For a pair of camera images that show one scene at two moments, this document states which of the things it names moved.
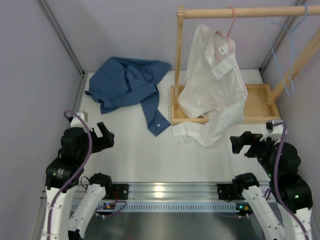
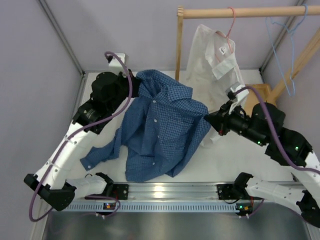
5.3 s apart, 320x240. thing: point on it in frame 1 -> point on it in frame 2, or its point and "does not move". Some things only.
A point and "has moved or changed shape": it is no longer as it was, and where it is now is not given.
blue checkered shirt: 119,81 has moved or changed shape
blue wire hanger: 290,31 does not move
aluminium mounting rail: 169,191 does not move
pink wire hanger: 226,36 does not move
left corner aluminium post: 61,34 does not move
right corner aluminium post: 280,39 does not move
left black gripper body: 98,143 -> 122,85
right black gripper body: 261,149 -> 231,121
